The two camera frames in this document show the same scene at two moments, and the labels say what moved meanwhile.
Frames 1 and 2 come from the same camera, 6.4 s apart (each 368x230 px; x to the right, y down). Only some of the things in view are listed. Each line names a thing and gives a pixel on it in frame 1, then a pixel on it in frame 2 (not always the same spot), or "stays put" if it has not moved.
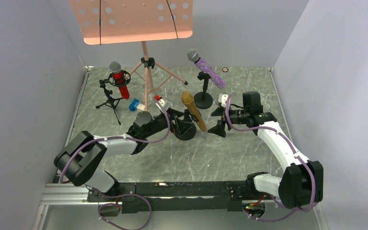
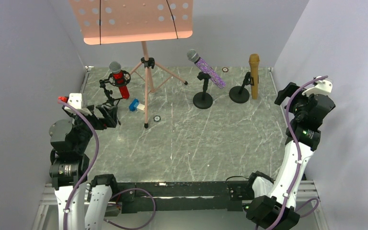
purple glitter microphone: (192, 56) stays put
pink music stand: (133, 22) stays put
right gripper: (224, 115) → (285, 95)
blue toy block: (133, 106) stays put
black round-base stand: (189, 119) → (240, 94)
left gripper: (176, 119) → (100, 117)
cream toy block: (141, 106) stays put
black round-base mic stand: (203, 100) stays put
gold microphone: (188, 99) → (254, 60)
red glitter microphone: (115, 67) stays put
